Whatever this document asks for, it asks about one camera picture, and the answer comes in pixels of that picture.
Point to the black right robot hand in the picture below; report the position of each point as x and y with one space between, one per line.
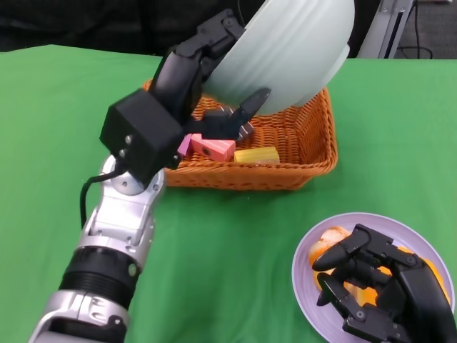
407 296

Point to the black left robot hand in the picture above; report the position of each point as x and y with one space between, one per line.
178 78

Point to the magenta pink cake slice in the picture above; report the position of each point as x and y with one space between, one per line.
185 144

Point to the salmon pink layered cake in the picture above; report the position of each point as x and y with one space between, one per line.
218 148

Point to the orange striped bread bun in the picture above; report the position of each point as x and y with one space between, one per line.
325 243

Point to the yellow layered cake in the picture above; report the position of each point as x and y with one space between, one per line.
257 154

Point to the pale green bowl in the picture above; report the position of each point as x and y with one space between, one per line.
285 53

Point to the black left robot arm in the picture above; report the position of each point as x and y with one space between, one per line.
118 232

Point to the lavender plate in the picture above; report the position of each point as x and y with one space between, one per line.
392 225

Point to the orange wicker basket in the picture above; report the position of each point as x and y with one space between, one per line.
307 143

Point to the black cloth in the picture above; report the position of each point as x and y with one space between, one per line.
89 21

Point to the green tablecloth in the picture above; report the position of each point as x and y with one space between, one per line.
53 107

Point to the grey metal stand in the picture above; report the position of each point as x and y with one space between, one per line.
382 32

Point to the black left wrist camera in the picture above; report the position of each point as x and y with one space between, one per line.
139 132

